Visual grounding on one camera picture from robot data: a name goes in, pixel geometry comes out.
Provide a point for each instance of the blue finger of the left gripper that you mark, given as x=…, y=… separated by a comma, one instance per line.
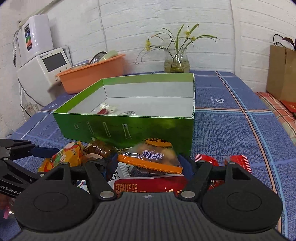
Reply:
x=43, y=152

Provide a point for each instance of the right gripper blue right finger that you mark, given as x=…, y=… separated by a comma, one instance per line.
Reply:
x=189, y=166

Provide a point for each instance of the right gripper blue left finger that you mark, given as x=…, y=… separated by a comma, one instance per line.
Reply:
x=110, y=165

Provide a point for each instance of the red daily nuts packet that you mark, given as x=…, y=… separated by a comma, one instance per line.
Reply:
x=164, y=183

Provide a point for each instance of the brown dried snack packet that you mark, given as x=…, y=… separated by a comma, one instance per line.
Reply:
x=97, y=150

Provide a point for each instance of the orange yellow snack packet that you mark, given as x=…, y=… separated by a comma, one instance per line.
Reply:
x=72, y=153

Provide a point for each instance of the clear snack bag orange top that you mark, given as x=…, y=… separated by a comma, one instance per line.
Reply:
x=152, y=155

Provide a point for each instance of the red striped snack packet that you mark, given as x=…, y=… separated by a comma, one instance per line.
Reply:
x=201, y=157

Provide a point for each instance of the small candy wrappers in box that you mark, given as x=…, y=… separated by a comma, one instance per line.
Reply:
x=106, y=109

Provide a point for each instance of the green cardboard box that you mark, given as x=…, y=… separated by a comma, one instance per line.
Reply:
x=123, y=111

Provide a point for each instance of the white appliance with screen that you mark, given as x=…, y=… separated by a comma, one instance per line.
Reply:
x=38, y=77

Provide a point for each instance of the orange plastic basin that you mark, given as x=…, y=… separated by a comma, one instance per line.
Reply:
x=76, y=80

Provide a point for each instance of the glass vase with orchid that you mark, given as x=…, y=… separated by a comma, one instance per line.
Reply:
x=174, y=46

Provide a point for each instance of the plaid orange cloth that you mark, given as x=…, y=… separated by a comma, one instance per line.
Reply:
x=282, y=114

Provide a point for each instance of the white water purifier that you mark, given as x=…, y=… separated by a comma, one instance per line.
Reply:
x=34, y=38

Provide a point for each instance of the red booklet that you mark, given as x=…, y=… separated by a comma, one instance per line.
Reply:
x=291, y=106

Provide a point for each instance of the brown paper bag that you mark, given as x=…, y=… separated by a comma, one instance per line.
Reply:
x=281, y=72

